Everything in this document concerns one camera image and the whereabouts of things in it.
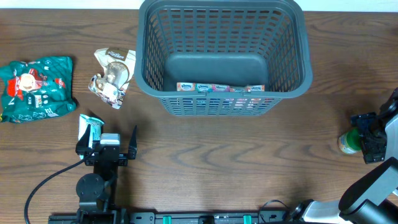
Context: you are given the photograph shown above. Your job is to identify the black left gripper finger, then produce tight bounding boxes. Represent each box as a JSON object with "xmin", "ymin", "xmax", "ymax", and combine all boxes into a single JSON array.
[
  {"xmin": 75, "ymin": 124, "xmax": 91, "ymax": 155},
  {"xmin": 127, "ymin": 126, "xmax": 137, "ymax": 160}
]

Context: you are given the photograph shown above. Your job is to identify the green lid jar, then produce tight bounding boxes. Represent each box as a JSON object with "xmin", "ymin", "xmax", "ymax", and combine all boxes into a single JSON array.
[{"xmin": 337, "ymin": 128, "xmax": 362, "ymax": 154}]

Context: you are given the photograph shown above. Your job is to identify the blue Kleenex tissue multipack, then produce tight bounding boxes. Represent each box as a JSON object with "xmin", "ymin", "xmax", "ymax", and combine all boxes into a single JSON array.
[{"xmin": 177, "ymin": 82, "xmax": 265, "ymax": 93}]

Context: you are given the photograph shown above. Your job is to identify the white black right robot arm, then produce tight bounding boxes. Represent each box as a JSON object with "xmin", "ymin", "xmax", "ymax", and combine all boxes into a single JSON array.
[{"xmin": 286, "ymin": 91, "xmax": 397, "ymax": 223}]

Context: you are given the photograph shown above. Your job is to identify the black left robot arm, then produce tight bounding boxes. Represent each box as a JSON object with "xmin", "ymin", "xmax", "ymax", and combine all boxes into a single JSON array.
[{"xmin": 75, "ymin": 125, "xmax": 137, "ymax": 224}]

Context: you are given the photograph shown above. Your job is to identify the light teal small packet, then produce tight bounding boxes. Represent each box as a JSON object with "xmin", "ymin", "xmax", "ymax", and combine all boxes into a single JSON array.
[{"xmin": 75, "ymin": 114, "xmax": 104, "ymax": 160}]

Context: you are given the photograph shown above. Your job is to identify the green Nescafe coffee bag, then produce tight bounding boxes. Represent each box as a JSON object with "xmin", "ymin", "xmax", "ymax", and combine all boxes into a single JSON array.
[{"xmin": 1, "ymin": 56, "xmax": 76, "ymax": 123}]

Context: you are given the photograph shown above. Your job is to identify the beige crumpled snack pouch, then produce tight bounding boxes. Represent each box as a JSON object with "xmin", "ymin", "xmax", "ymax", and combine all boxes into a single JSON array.
[{"xmin": 88, "ymin": 47, "xmax": 136, "ymax": 110}]

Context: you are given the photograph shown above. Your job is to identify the grey plastic laundry basket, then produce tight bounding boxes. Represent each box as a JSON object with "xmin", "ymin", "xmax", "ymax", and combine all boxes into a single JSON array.
[{"xmin": 134, "ymin": 0, "xmax": 313, "ymax": 116}]

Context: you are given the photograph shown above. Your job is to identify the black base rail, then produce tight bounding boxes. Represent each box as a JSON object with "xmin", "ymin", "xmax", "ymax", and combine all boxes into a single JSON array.
[{"xmin": 47, "ymin": 209, "xmax": 303, "ymax": 224}]

